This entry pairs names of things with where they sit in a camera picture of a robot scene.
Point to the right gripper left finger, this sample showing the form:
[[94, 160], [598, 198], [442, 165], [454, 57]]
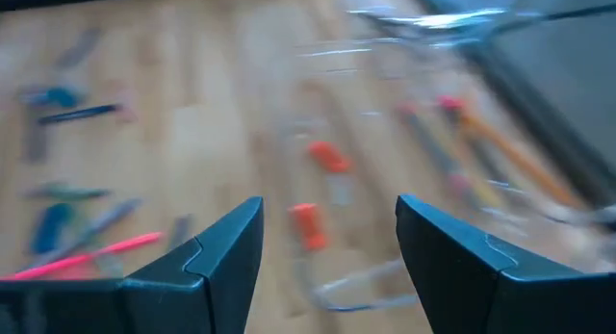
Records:
[[144, 300]]

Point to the clear blue ballpoint pen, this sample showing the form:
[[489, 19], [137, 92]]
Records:
[[115, 213]]

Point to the orange pencil pink eraser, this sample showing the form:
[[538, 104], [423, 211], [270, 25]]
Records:
[[505, 151]]

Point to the dark green marker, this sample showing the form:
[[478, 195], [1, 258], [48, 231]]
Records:
[[433, 146]]

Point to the pink highlighter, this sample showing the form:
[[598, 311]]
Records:
[[120, 247]]

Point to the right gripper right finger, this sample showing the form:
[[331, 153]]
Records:
[[481, 295]]

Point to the blue eraser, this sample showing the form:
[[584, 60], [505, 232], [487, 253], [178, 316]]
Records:
[[48, 228], [62, 97]]

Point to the yellow pencil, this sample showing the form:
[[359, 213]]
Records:
[[488, 199]]

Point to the violet blue crayon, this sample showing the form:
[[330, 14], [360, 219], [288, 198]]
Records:
[[77, 114]]

